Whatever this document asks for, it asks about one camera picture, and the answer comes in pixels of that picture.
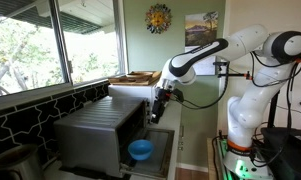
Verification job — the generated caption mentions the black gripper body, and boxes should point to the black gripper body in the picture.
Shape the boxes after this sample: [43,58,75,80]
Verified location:
[152,87,173,118]

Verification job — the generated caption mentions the blue bowl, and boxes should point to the blue bowl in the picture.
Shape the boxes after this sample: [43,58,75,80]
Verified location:
[127,138,155,161]

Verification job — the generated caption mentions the wooden bowl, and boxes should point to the wooden bowl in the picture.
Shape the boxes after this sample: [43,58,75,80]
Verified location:
[125,70,154,80]

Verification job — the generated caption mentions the silver toaster oven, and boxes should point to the silver toaster oven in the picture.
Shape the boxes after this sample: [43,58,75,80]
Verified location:
[53,95,176,180]

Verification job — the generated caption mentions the white microwave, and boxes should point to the white microwave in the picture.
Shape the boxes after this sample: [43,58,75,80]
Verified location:
[107,83,158,113]

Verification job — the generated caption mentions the wooden serving tray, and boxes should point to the wooden serving tray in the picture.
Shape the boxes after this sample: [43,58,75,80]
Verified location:
[107,70,163,87]

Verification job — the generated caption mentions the robot mounting cart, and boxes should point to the robot mounting cart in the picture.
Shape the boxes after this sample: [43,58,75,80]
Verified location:
[206,137,231,180]

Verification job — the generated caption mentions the black equipment box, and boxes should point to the black equipment box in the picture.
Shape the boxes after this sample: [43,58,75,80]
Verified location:
[260,126,301,180]

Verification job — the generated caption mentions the metal pot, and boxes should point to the metal pot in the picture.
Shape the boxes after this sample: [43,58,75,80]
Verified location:
[0,143,44,180]

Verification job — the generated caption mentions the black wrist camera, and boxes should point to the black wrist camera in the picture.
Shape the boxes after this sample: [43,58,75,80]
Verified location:
[170,88,185,103]

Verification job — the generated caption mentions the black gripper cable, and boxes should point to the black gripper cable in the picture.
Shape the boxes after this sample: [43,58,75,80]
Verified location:
[171,61,232,111]

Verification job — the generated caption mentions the black rod mount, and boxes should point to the black rod mount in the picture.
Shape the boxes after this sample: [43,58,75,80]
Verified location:
[213,60,253,80]

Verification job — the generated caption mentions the colourful sun wall decoration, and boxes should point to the colourful sun wall decoration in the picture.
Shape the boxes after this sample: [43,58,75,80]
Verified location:
[144,3,173,35]

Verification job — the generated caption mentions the black vertical stand post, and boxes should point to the black vertical stand post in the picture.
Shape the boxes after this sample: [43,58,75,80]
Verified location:
[268,89,281,129]

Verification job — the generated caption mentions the window frame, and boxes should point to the window frame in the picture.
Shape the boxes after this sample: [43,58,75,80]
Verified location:
[0,0,128,101]

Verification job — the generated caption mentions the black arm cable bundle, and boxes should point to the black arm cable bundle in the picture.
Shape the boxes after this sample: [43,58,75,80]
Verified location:
[249,49,301,168]

